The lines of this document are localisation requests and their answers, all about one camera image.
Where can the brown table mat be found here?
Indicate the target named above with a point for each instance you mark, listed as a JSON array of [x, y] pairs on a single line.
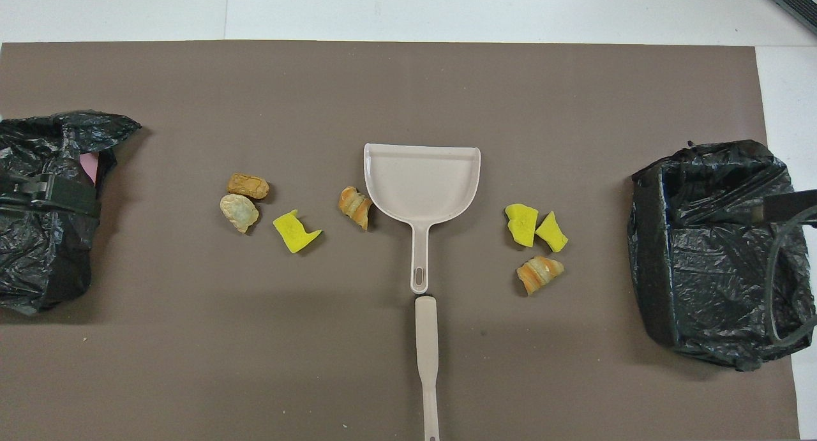
[[255, 339]]

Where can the brown toy bread bun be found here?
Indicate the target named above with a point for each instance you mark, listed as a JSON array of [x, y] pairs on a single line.
[[247, 186]]

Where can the toy croissant piece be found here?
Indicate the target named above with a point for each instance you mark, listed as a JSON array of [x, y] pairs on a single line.
[[539, 274], [355, 206]]

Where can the pale toy dumpling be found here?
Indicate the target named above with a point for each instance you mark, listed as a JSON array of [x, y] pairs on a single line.
[[239, 212]]

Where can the black plastic trash bag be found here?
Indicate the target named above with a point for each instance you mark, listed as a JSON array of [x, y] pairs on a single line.
[[38, 256], [702, 269]]

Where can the pink plastic bin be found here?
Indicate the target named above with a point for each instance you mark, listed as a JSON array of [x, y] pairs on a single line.
[[89, 168]]

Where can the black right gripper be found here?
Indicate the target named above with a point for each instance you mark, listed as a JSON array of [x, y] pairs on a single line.
[[791, 208]]

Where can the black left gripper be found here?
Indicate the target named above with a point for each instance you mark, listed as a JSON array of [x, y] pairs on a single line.
[[70, 198]]

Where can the wedge yellow sponge piece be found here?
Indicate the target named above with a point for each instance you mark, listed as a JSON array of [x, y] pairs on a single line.
[[552, 233]]

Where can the blocky yellow sponge piece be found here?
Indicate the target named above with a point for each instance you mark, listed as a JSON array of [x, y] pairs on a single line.
[[521, 224]]

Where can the notched yellow sponge piece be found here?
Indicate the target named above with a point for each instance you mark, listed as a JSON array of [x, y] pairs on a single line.
[[292, 230]]

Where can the beige plastic dustpan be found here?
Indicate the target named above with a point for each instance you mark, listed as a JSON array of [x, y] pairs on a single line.
[[421, 179]]

